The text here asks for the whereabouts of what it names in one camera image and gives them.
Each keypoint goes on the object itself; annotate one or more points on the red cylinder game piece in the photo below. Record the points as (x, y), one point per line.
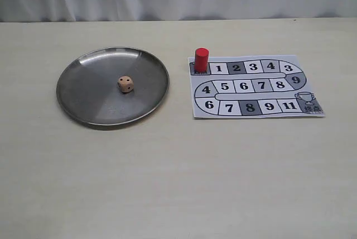
(201, 60)

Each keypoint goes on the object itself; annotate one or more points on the wooden die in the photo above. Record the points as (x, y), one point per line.
(125, 84)

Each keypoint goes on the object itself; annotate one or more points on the paper number game board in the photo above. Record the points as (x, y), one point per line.
(266, 86)

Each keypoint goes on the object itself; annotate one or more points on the round stainless steel plate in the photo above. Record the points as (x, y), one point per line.
(87, 90)

